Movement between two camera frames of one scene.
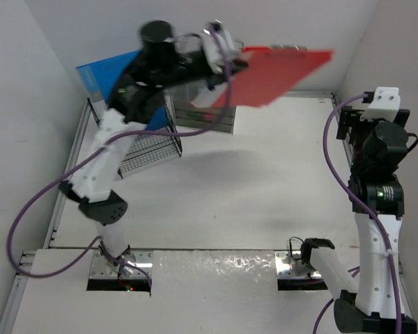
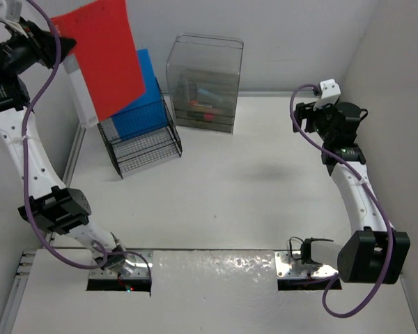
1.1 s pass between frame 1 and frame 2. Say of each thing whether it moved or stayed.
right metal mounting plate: stayed
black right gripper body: moved
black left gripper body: moved
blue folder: moved
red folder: moved
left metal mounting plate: stayed
